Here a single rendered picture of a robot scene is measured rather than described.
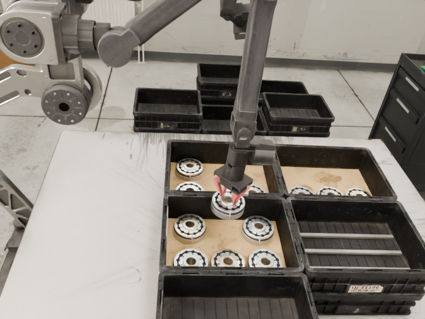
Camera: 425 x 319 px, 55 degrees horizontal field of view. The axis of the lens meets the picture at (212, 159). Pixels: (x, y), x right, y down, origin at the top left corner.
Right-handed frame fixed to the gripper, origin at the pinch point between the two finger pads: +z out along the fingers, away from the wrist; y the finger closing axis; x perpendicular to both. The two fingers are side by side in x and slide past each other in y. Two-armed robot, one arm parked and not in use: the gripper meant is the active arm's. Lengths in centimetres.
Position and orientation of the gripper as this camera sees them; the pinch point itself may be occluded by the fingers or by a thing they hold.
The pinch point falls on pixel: (228, 198)
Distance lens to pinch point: 123.8
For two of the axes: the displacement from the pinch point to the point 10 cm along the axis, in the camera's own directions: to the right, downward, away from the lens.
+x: -6.7, 3.8, -6.4
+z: -1.3, 7.8, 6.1
